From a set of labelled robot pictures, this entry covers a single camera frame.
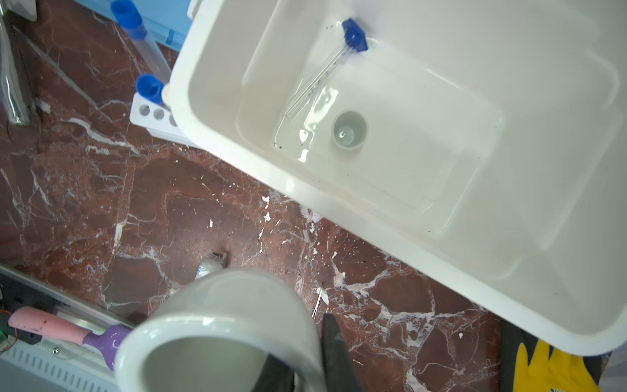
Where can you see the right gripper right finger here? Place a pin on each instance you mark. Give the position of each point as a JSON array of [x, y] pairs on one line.
[[340, 374]]

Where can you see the white plastic storage bin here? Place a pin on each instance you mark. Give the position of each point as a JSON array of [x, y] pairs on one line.
[[495, 158]]

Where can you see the test tube beige cap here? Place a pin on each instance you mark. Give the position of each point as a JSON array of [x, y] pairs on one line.
[[165, 95]]

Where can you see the yellow black work glove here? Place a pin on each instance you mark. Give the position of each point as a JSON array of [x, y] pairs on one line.
[[530, 364]]

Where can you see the metal garden trowel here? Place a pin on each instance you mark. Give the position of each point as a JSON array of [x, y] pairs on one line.
[[15, 94]]

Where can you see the purple garden fork pink handle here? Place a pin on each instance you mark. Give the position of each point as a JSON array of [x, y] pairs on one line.
[[41, 323]]

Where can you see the white bottle blue label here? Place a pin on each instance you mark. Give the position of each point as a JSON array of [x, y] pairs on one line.
[[211, 263]]

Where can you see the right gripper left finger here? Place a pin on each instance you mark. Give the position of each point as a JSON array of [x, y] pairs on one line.
[[275, 376]]

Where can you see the white ceramic bowl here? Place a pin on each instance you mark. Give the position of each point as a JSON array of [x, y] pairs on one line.
[[217, 333]]

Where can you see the small white crucible cup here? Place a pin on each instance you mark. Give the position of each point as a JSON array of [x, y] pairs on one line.
[[349, 131]]

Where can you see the white test tube rack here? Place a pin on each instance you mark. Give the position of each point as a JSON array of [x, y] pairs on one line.
[[158, 121]]

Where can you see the small blue cap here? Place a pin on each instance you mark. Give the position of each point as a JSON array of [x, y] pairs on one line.
[[354, 35]]

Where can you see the blue plastic bin lid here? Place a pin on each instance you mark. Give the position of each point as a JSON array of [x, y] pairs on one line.
[[167, 21]]

